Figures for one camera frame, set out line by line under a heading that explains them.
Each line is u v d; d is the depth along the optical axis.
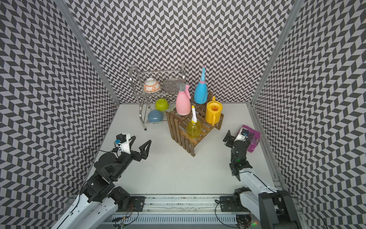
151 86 0.85
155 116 1.00
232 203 0.72
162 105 1.09
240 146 0.68
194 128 0.75
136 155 0.60
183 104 0.72
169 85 1.12
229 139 0.76
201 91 0.77
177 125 0.75
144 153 0.62
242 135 0.72
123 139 0.57
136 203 0.73
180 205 0.74
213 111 0.82
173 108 1.02
